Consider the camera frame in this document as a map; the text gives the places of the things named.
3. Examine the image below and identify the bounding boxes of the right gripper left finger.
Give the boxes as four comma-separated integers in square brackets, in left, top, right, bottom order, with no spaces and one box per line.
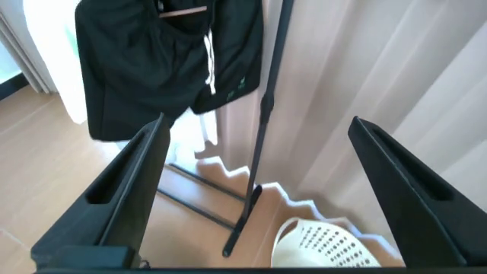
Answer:
[30,113,171,267]

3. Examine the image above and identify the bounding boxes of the black shorts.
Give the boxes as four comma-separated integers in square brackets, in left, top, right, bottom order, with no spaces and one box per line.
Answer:
[75,0,265,142]

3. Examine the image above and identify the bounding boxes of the black clothes rack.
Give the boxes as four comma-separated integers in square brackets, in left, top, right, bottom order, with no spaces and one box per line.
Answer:
[156,0,295,259]

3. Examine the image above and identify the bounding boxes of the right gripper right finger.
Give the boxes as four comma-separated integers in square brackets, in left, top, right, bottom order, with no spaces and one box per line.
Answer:
[348,116,487,267]

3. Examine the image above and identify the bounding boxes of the pink clothes hanger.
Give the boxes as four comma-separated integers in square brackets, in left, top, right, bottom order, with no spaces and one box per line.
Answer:
[158,5,208,19]

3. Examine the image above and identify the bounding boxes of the window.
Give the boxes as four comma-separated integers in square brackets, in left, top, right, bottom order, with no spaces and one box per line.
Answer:
[0,40,24,84]

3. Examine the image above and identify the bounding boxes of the white laundry basket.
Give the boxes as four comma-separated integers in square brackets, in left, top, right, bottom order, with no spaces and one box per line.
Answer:
[270,216,381,268]

